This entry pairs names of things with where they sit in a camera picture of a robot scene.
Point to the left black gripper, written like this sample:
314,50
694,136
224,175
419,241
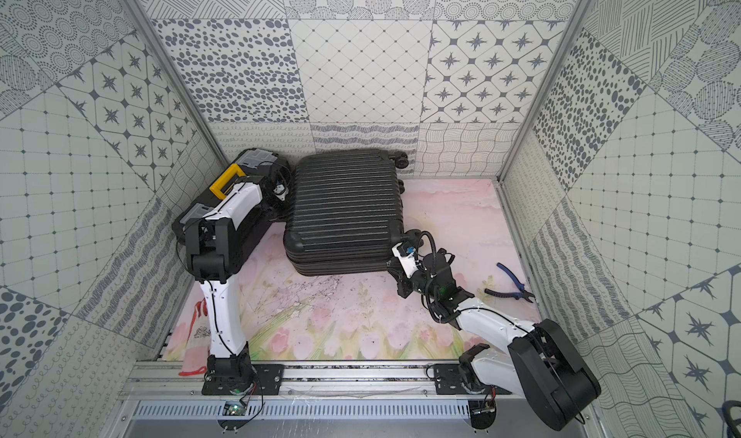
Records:
279,189

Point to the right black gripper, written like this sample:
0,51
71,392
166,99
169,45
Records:
401,283

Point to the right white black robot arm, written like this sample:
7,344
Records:
534,360

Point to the aluminium mounting rail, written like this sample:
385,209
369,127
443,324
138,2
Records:
161,381

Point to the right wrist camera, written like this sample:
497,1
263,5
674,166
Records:
405,255

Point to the black hard-shell suitcase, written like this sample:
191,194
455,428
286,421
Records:
345,212

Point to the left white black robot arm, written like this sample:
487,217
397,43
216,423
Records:
220,230

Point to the floral pink table mat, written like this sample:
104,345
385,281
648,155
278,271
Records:
288,316

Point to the black toolbox yellow handle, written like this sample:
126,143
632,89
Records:
236,193

